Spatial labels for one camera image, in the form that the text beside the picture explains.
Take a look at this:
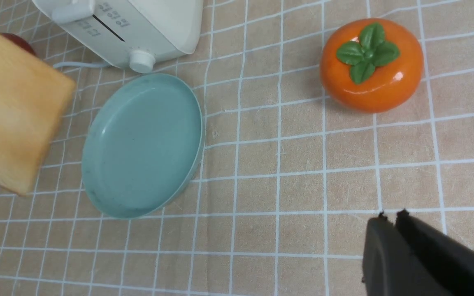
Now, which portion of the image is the beige checked tablecloth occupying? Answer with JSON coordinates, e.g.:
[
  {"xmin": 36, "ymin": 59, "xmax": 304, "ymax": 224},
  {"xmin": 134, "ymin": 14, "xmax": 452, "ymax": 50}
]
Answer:
[{"xmin": 0, "ymin": 0, "xmax": 474, "ymax": 296}]

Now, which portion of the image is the orange toy persimmon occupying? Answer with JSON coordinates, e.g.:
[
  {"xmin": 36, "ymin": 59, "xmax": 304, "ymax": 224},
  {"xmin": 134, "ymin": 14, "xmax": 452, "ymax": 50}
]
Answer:
[{"xmin": 320, "ymin": 18, "xmax": 424, "ymax": 113}]

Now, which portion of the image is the light blue plate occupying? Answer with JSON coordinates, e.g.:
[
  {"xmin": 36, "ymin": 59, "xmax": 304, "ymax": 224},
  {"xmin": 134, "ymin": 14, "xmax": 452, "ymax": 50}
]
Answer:
[{"xmin": 81, "ymin": 73, "xmax": 205, "ymax": 219}]

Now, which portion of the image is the toast slice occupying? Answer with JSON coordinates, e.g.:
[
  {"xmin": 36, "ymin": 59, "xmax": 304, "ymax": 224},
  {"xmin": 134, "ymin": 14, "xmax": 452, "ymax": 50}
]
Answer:
[{"xmin": 0, "ymin": 34, "xmax": 77, "ymax": 195}]

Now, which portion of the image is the white two-slot toaster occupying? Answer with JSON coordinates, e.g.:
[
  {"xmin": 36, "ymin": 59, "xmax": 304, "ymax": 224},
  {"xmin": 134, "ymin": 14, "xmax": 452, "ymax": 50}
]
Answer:
[{"xmin": 34, "ymin": 0, "xmax": 204, "ymax": 74}]

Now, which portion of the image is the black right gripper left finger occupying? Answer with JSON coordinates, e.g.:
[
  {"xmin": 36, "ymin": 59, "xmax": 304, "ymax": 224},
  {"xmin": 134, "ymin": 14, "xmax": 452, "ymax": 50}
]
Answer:
[{"xmin": 362, "ymin": 212, "xmax": 451, "ymax": 296}]

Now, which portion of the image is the red toy apple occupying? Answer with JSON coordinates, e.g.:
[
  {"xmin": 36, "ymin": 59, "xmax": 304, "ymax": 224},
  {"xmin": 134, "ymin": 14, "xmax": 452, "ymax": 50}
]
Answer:
[{"xmin": 0, "ymin": 32, "xmax": 37, "ymax": 56}]

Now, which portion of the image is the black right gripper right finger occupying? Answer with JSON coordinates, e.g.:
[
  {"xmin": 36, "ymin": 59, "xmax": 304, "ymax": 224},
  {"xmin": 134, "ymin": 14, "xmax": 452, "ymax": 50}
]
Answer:
[{"xmin": 395, "ymin": 209, "xmax": 474, "ymax": 296}]

